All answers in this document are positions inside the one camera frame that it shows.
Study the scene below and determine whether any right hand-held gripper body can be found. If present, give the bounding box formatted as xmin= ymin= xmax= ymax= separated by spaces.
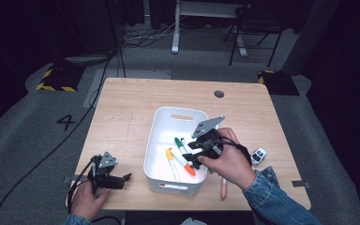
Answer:
xmin=190 ymin=115 xmax=226 ymax=160

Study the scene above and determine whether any person's right hand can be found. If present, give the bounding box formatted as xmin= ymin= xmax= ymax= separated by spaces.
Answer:
xmin=196 ymin=127 xmax=258 ymax=190

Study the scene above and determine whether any yellow capped white marker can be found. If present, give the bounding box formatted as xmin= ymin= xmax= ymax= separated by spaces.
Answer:
xmin=165 ymin=147 xmax=182 ymax=183

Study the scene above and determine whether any dark green capped white marker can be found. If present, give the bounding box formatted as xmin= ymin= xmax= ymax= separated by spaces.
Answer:
xmin=173 ymin=136 xmax=186 ymax=155

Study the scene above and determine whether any grey curtain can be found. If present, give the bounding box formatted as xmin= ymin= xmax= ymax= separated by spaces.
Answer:
xmin=282 ymin=0 xmax=340 ymax=76

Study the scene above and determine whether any black chair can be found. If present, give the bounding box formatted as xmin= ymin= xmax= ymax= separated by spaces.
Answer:
xmin=223 ymin=3 xmax=285 ymax=68

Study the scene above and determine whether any person's left hand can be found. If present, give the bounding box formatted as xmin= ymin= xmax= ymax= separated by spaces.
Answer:
xmin=69 ymin=181 xmax=111 ymax=220

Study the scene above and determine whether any hand-held gripper black cable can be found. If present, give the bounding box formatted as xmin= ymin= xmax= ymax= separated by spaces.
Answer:
xmin=212 ymin=139 xmax=253 ymax=167
xmin=66 ymin=154 xmax=100 ymax=217

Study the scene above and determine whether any black stand pole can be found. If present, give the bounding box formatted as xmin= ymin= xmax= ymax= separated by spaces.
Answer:
xmin=106 ymin=0 xmax=128 ymax=79

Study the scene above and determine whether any long black floor cable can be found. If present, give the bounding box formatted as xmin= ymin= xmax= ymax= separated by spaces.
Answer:
xmin=0 ymin=50 xmax=120 ymax=225

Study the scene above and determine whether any peach capped white marker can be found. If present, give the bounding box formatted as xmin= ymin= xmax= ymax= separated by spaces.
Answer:
xmin=220 ymin=177 xmax=229 ymax=201

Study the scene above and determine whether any orange capped white marker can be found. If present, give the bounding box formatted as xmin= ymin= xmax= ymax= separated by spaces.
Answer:
xmin=170 ymin=149 xmax=198 ymax=178

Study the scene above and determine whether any white plastic bin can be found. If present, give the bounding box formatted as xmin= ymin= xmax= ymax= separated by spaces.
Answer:
xmin=142 ymin=106 xmax=209 ymax=197

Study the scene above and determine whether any yellow black striped base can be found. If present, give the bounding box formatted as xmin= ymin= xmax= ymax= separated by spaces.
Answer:
xmin=257 ymin=69 xmax=300 ymax=97
xmin=36 ymin=60 xmax=87 ymax=93

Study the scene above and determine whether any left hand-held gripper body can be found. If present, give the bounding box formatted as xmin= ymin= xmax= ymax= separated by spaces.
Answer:
xmin=87 ymin=151 xmax=127 ymax=195

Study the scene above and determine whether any tangle of floor cables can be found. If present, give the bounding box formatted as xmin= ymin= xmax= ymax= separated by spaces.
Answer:
xmin=121 ymin=18 xmax=182 ymax=49

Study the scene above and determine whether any right hand-held gripper black cable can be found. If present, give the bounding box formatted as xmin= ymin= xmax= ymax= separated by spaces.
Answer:
xmin=212 ymin=139 xmax=253 ymax=167

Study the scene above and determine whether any left hand-held gripper black cable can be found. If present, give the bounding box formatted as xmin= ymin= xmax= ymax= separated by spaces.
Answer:
xmin=66 ymin=154 xmax=100 ymax=217

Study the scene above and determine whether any light grey cloth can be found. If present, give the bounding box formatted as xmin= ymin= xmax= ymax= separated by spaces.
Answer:
xmin=181 ymin=217 xmax=209 ymax=225

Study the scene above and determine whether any white desk frame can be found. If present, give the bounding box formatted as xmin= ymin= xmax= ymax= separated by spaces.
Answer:
xmin=171 ymin=0 xmax=249 ymax=59

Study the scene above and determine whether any white toy car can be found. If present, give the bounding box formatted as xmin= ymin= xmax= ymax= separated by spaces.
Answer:
xmin=249 ymin=147 xmax=267 ymax=167

